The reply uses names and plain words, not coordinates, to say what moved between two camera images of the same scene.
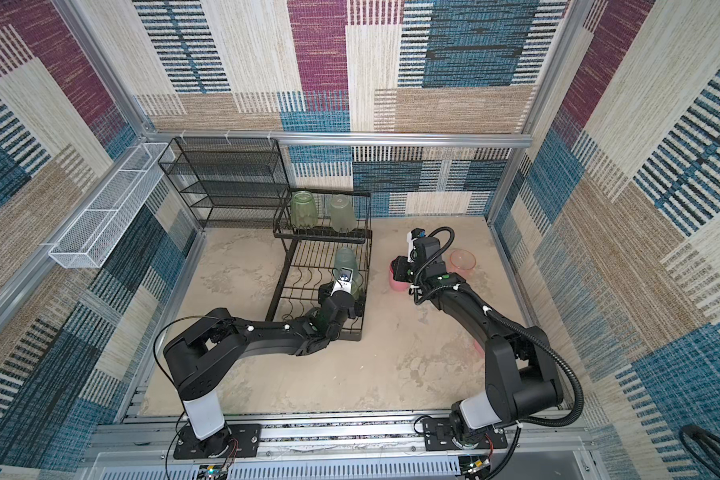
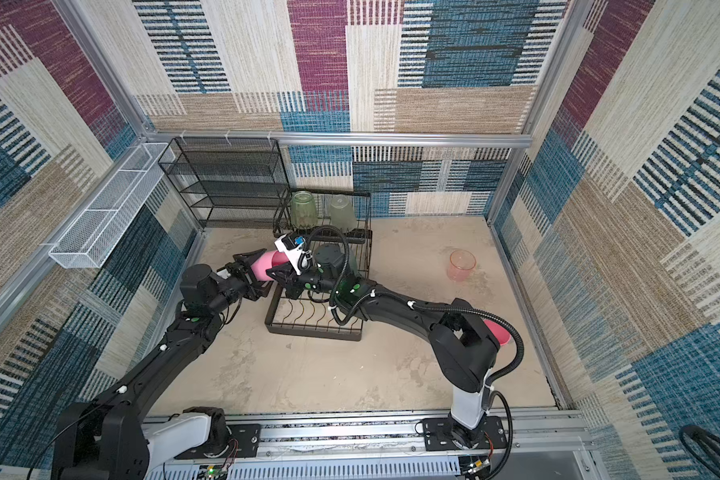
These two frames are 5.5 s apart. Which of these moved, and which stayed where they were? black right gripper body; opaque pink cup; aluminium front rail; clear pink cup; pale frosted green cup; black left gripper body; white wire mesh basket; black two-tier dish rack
Moved: black left gripper body; black right gripper body; opaque pink cup
Stayed: aluminium front rail; white wire mesh basket; pale frosted green cup; clear pink cup; black two-tier dish rack
